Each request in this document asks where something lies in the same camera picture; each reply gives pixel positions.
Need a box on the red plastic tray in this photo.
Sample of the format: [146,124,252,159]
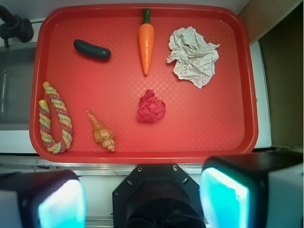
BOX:
[29,4,258,164]

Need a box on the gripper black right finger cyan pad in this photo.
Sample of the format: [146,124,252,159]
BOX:
[199,152,304,228]

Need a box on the orange plastic carrot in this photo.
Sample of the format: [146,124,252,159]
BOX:
[139,8,155,75]

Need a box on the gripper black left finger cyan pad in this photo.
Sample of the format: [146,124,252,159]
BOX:
[0,171,86,228]

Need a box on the twisted multicolour rope toy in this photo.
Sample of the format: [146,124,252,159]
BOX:
[38,82,73,154]

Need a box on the crumpled white paper towel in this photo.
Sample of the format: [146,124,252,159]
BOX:
[166,26,220,89]

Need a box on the grey metal sink basin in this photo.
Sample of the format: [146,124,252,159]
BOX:
[0,43,37,131]

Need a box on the crumpled red paper ball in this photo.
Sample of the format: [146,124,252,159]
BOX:
[137,89,166,123]

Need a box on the dark green plastic pickle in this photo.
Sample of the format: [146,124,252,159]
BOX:
[73,39,112,61]

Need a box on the amber spiral seashell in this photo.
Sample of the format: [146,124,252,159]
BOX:
[87,111,116,152]

